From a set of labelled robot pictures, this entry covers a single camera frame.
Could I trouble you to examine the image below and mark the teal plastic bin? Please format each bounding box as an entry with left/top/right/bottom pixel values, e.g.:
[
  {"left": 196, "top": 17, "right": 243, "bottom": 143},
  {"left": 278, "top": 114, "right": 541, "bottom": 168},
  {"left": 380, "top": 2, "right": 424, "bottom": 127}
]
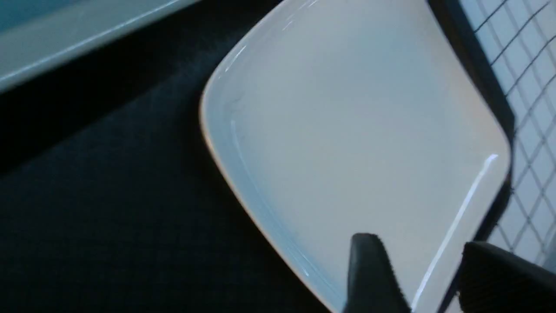
[{"left": 0, "top": 0, "right": 194, "bottom": 92}]

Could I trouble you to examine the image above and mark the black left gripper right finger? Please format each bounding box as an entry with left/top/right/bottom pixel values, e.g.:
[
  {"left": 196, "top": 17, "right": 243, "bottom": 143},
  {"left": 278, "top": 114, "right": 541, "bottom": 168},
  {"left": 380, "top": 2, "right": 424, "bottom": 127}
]
[{"left": 459, "top": 242, "right": 556, "bottom": 313}]

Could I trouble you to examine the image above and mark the large white rice plate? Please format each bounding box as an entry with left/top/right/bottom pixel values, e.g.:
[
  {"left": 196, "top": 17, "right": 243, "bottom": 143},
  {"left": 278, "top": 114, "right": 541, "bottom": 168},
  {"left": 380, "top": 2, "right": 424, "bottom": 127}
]
[{"left": 200, "top": 0, "right": 510, "bottom": 313}]

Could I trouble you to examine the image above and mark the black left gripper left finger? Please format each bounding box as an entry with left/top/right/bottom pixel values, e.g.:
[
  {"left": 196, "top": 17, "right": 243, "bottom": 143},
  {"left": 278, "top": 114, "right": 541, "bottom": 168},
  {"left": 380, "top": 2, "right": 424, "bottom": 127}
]
[{"left": 343, "top": 233, "right": 411, "bottom": 313}]

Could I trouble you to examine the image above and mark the black serving tray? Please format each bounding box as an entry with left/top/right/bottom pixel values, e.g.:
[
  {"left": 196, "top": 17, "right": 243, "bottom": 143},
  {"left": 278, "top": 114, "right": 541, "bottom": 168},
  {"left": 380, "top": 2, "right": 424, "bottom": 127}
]
[{"left": 1, "top": 0, "right": 516, "bottom": 313}]

